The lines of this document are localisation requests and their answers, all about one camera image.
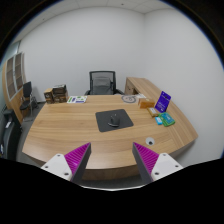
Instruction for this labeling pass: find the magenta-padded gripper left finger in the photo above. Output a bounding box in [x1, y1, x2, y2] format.
[40, 142, 92, 185]

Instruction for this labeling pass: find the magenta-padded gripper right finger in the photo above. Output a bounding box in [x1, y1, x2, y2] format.
[132, 142, 184, 185]

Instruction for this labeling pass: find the dark grey computer mouse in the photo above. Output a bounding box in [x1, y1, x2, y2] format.
[107, 113, 122, 128]

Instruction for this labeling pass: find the dark grey mouse pad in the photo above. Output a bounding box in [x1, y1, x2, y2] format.
[95, 108, 135, 133]

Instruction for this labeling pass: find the green packet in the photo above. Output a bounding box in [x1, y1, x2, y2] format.
[158, 112, 176, 128]

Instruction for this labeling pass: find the small tan box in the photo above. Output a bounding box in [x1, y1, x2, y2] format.
[146, 106, 160, 118]

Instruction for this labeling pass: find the orange cardboard box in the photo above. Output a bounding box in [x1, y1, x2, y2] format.
[137, 97, 156, 109]

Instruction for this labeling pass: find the white sheet green purple print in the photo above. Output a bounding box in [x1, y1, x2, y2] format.
[66, 95, 88, 104]

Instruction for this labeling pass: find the purple card package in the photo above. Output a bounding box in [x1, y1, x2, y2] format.
[154, 90, 172, 114]

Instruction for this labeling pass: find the wide brown cardboard box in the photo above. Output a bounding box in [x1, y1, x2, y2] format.
[52, 90, 70, 104]

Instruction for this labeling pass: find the round grey printed disc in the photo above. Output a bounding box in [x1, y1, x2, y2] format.
[121, 94, 138, 104]

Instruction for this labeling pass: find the black swivel chair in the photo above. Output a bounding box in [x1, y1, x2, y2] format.
[0, 108, 23, 161]

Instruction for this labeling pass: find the black box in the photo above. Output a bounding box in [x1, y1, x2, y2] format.
[51, 83, 67, 95]

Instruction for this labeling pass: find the wooden side desk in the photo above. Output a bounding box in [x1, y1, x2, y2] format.
[124, 76, 168, 101]

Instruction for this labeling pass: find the grey backpack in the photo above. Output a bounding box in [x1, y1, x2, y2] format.
[92, 76, 113, 95]

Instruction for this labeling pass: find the black visitor chair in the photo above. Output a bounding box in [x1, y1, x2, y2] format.
[19, 81, 38, 118]

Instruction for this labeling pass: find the black mesh office chair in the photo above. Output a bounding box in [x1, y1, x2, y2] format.
[83, 70, 125, 96]

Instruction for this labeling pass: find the wooden shelf unit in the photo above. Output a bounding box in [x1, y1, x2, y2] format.
[2, 52, 33, 124]

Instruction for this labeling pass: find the round table cable grommet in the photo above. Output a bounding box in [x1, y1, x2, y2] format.
[145, 136, 156, 146]

